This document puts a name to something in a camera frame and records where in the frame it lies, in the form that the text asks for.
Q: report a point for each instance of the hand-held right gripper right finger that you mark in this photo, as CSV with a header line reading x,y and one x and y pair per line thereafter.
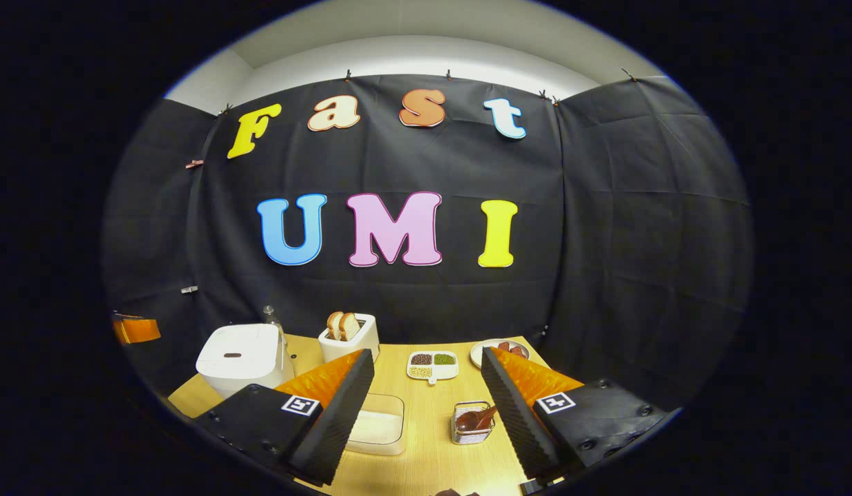
x,y
512,413

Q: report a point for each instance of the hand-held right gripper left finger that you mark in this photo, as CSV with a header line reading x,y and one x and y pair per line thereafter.
x,y
336,413

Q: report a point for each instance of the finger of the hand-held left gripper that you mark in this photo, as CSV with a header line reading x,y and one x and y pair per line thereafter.
x,y
138,331

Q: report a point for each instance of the dark wooden spoon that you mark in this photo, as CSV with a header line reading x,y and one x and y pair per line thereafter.
x,y
470,419

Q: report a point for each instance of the clear box of rice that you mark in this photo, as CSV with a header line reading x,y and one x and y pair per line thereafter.
x,y
377,427

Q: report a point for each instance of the white rice cooker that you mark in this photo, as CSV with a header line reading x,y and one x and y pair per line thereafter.
x,y
240,355

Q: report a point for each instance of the white toaster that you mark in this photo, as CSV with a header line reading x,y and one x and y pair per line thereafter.
x,y
339,351

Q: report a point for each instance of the round white plate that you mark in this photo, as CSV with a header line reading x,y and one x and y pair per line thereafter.
x,y
477,355

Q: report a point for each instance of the white divided grain dish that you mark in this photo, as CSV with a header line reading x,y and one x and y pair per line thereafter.
x,y
432,366

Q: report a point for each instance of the small glass bottle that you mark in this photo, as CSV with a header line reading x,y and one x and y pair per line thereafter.
x,y
271,318

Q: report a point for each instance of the black backdrop cloth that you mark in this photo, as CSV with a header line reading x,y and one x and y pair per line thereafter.
x,y
605,241

